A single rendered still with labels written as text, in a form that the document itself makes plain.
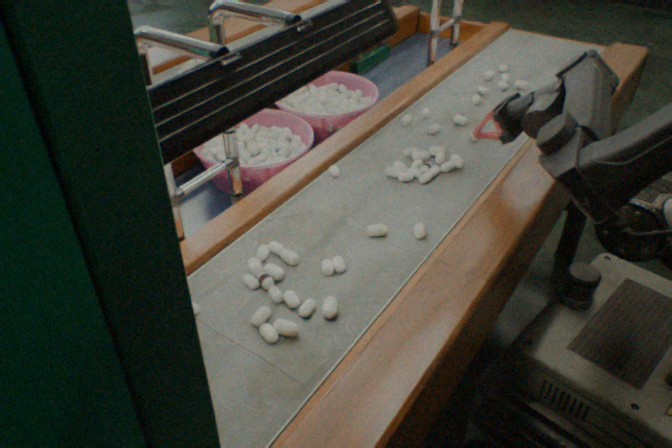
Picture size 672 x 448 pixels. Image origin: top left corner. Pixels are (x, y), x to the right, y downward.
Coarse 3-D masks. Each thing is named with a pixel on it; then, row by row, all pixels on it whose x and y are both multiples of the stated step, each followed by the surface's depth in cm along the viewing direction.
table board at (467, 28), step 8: (424, 16) 203; (440, 16) 201; (424, 24) 205; (440, 24) 201; (464, 24) 196; (472, 24) 195; (480, 24) 194; (424, 32) 206; (448, 32) 201; (464, 32) 198; (472, 32) 196; (528, 32) 187; (464, 40) 199; (568, 40) 181
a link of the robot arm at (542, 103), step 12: (576, 60) 96; (564, 72) 98; (564, 84) 98; (540, 96) 100; (552, 96) 98; (564, 96) 97; (540, 108) 96; (552, 108) 94; (528, 120) 98; (540, 120) 97; (528, 132) 99
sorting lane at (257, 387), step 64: (512, 64) 165; (384, 128) 134; (448, 128) 134; (320, 192) 113; (384, 192) 113; (448, 192) 113; (256, 256) 97; (320, 256) 97; (384, 256) 97; (320, 320) 85; (256, 384) 76; (320, 384) 76
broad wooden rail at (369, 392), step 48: (624, 48) 168; (624, 96) 158; (528, 144) 124; (528, 192) 108; (480, 240) 97; (528, 240) 106; (432, 288) 87; (480, 288) 87; (384, 336) 80; (432, 336) 80; (480, 336) 98; (336, 384) 73; (384, 384) 73; (432, 384) 78; (288, 432) 69; (336, 432) 68; (384, 432) 68
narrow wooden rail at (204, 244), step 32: (480, 32) 180; (448, 64) 159; (416, 96) 145; (352, 128) 129; (320, 160) 118; (256, 192) 108; (288, 192) 110; (224, 224) 100; (256, 224) 104; (192, 256) 93
